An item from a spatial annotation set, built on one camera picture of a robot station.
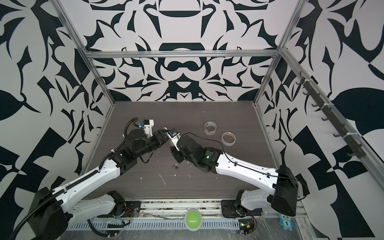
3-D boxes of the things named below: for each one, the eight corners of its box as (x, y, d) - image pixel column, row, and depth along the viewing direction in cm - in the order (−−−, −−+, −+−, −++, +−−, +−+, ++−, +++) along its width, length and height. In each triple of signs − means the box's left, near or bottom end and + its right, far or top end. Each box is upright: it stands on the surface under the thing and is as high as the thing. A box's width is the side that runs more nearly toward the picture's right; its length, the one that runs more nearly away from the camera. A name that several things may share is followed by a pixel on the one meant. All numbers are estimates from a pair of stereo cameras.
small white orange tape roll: (222, 146, 98) (222, 144, 96) (220, 133, 104) (220, 131, 102) (236, 146, 98) (237, 144, 96) (233, 133, 104) (234, 131, 102)
